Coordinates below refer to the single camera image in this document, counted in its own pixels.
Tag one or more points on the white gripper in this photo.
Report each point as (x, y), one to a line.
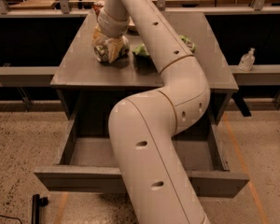
(114, 27)

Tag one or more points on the crushed green 7up can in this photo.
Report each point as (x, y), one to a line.
(109, 50)

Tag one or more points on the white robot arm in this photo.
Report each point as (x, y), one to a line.
(141, 126)

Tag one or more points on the orange soda can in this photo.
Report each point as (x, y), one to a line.
(97, 6)

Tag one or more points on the open grey top drawer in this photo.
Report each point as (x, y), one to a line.
(86, 162)

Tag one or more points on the white paper bowl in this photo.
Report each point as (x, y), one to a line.
(132, 26)

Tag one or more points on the green chip bag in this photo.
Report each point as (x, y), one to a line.
(141, 50)

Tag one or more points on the grey cabinet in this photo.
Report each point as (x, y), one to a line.
(84, 66)

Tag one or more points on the clear sanitizer pump bottle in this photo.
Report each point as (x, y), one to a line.
(247, 61)

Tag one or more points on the black floor stand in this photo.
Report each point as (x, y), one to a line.
(37, 203)

